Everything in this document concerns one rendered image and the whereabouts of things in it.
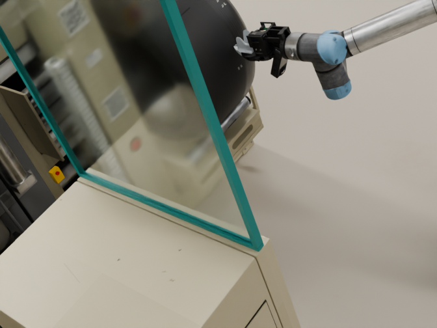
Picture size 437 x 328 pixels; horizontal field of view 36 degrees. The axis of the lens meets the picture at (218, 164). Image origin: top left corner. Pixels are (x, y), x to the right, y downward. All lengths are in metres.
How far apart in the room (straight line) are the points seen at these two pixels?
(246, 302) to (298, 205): 1.82
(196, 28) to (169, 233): 0.70
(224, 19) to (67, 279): 0.90
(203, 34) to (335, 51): 0.40
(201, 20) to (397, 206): 1.47
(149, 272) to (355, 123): 2.25
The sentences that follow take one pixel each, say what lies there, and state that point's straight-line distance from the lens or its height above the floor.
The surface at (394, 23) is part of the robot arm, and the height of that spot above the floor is 1.24.
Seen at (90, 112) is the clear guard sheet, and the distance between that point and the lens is 1.37.
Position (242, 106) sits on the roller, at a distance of 2.25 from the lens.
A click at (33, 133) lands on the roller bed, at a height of 1.00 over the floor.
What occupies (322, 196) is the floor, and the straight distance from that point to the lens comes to 3.13.
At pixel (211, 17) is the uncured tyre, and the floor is 1.32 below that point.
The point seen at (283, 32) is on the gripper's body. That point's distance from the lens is 1.81.
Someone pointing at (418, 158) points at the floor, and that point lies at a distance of 3.24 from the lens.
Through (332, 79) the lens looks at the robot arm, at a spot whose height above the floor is 1.20.
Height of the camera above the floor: 2.26
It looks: 41 degrees down
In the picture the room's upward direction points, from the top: 21 degrees counter-clockwise
